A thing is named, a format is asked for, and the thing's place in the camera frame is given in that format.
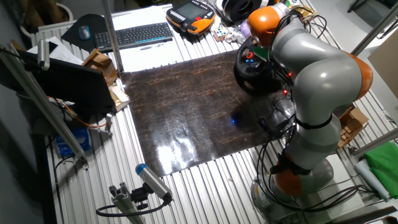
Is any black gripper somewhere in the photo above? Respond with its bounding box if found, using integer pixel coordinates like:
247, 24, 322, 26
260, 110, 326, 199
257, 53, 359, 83
262, 57, 282, 78

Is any black gaming steering wheel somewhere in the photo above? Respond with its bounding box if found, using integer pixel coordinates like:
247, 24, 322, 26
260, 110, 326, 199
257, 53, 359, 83
233, 36, 282, 96

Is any purple plastic bag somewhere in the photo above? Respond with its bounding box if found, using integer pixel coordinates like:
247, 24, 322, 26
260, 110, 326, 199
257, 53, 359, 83
239, 18, 252, 38

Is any crumpled clear plastic bag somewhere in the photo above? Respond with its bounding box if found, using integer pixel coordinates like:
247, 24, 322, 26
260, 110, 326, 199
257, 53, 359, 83
225, 30, 246, 44

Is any rubiks cube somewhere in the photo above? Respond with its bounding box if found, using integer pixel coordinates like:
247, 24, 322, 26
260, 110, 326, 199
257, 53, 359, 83
213, 26, 229, 42

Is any golden shiny object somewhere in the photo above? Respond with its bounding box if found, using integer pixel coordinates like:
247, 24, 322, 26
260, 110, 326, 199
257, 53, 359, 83
295, 6, 318, 22

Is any orange and black teach pendant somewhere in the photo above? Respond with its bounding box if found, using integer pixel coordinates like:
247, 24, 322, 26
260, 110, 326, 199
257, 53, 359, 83
165, 0, 216, 35

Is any tan cardboard box with flaps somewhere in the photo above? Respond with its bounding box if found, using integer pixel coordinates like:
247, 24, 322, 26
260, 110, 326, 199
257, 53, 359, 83
337, 107, 370, 149

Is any brown cardboard sheet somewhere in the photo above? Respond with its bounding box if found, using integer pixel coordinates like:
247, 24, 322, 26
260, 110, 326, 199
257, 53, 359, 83
368, 29, 398, 100

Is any large white sheet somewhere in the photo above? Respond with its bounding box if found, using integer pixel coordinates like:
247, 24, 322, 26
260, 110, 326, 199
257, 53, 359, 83
111, 4, 187, 73

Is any black computer keyboard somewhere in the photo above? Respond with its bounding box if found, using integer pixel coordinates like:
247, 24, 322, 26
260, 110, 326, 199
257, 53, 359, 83
93, 22, 174, 52

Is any green cloth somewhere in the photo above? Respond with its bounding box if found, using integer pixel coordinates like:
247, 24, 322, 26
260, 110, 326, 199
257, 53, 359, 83
363, 141, 398, 199

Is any white paper roll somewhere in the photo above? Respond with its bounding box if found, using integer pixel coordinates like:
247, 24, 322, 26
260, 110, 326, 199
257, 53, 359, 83
354, 159, 391, 202

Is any brown cardboard box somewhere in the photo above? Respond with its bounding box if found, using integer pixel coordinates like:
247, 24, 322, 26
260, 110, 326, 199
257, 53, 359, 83
81, 49, 118, 86

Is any black mouse pad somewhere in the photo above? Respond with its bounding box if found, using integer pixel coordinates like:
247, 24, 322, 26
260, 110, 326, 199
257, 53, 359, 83
61, 14, 108, 52

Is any grey computer mouse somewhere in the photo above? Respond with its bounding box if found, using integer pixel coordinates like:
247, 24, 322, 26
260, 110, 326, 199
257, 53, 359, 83
78, 25, 91, 41

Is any short aluminium profile stub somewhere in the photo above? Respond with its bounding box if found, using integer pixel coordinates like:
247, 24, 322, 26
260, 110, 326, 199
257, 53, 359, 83
108, 182, 146, 224

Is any black laptop screen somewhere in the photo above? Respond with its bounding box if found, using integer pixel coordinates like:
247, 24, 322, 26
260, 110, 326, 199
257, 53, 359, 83
18, 51, 116, 116

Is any white paper stack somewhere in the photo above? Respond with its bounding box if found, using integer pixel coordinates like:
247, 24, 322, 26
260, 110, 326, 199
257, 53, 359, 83
27, 36, 84, 65

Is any white round bucket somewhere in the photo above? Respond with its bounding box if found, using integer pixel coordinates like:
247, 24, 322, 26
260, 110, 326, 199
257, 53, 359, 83
20, 2, 75, 38

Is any blue carton box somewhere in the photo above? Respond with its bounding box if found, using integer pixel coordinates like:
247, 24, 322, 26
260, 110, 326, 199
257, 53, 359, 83
55, 128, 92, 156

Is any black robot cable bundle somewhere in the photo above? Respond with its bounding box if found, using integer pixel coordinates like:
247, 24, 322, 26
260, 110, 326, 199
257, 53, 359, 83
254, 12, 374, 215

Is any aluminium frame post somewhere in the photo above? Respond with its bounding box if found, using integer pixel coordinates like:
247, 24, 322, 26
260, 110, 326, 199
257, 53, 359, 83
101, 0, 124, 74
349, 2, 398, 58
353, 127, 398, 158

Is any silver camera with blue cap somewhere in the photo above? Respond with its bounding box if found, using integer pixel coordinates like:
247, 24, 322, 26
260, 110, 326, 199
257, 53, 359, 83
135, 163, 174, 202

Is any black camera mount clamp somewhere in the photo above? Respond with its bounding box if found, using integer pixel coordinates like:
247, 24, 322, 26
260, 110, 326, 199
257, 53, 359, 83
130, 183, 153, 211

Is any orange cable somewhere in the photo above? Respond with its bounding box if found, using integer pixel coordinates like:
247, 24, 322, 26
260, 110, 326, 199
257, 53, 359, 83
63, 104, 108, 129

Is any black camera cable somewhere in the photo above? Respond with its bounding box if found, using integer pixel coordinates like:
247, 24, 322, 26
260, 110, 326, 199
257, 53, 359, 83
95, 198, 172, 218

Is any plain silver camera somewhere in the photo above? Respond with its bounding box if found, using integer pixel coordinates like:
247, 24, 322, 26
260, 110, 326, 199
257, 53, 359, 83
37, 39, 50, 71

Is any slanted aluminium frame bar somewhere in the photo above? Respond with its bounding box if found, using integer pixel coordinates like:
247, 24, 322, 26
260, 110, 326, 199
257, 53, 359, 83
0, 43, 90, 169

